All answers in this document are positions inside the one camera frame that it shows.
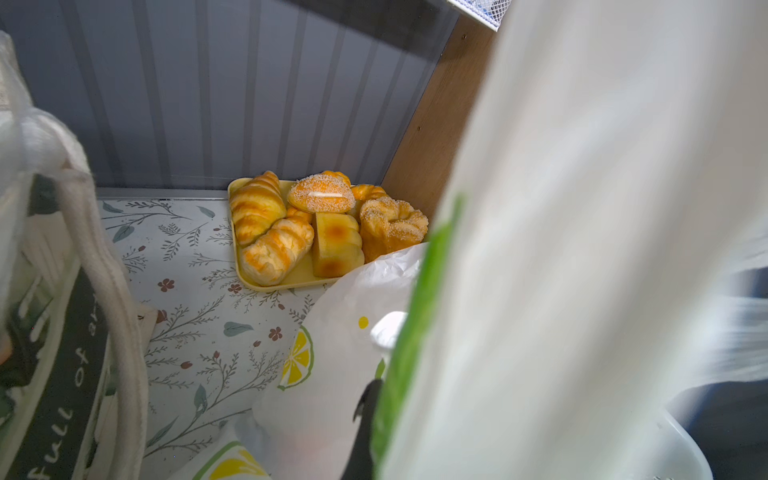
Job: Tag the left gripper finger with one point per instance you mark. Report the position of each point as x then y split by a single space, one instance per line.
360 464

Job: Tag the cream canvas tote bag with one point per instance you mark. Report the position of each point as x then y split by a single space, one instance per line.
74 386

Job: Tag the white lemon-print plastic bag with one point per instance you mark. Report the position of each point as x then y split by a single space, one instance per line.
579 272

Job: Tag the white plastic produce basket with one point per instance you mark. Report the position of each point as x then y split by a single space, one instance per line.
679 456

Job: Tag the wooden shelf unit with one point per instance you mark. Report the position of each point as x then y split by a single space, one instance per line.
423 162

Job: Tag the white wire wall basket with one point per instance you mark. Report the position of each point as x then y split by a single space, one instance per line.
487 12

